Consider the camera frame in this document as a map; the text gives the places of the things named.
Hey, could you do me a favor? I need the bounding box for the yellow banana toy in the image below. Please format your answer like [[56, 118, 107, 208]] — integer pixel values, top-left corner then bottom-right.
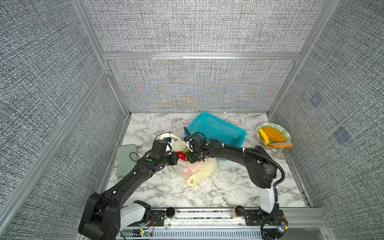
[[258, 128, 270, 146]]

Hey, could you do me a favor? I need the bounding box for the black knob on rail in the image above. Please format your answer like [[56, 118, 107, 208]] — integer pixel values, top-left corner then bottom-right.
[[234, 206, 245, 218], [165, 207, 177, 219]]

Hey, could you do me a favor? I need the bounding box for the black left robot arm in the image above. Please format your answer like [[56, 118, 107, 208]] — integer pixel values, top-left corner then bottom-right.
[[78, 140, 179, 240]]

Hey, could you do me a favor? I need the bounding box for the aluminium front rail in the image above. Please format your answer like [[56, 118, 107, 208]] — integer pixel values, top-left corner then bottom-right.
[[114, 204, 337, 240]]

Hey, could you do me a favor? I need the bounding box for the round orange bread toy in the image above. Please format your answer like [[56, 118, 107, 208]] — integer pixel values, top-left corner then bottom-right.
[[263, 126, 286, 143]]

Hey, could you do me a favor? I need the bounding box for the right black knob on rail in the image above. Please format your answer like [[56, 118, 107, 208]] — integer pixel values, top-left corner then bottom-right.
[[234, 206, 245, 218]]

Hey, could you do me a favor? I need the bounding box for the teal plastic basket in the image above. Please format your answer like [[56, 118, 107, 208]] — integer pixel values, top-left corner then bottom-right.
[[187, 112, 247, 147]]

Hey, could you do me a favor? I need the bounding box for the light green scalloped plate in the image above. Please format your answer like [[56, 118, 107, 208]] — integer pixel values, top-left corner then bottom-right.
[[256, 122, 292, 148]]

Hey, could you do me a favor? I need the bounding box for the translucent yellowish plastic bag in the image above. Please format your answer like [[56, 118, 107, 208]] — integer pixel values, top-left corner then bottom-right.
[[160, 133, 218, 188]]

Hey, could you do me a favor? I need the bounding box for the left black knob on rail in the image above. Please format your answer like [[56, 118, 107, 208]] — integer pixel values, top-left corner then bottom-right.
[[165, 207, 177, 219]]

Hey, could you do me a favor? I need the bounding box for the green waffle cloth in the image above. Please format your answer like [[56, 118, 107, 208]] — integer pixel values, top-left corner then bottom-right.
[[117, 145, 138, 178]]

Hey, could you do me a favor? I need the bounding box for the orange toast slice toy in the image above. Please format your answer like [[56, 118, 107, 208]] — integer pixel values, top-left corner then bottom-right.
[[267, 142, 294, 149]]

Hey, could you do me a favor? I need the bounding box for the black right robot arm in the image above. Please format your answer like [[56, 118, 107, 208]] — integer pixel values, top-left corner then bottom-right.
[[184, 132, 286, 223]]

